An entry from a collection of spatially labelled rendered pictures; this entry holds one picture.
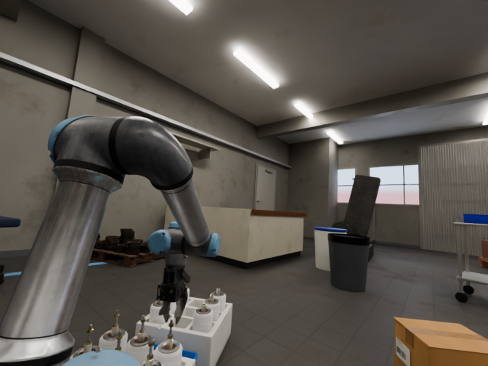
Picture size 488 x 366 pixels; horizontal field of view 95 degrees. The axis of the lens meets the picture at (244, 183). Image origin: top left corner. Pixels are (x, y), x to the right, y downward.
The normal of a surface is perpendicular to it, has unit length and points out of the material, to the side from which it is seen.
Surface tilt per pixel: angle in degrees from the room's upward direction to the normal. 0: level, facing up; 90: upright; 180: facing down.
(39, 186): 90
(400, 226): 90
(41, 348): 41
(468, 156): 90
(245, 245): 90
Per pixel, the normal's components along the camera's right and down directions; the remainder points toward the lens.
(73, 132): -0.12, -0.36
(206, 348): -0.19, -0.13
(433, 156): -0.64, -0.13
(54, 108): 0.77, -0.03
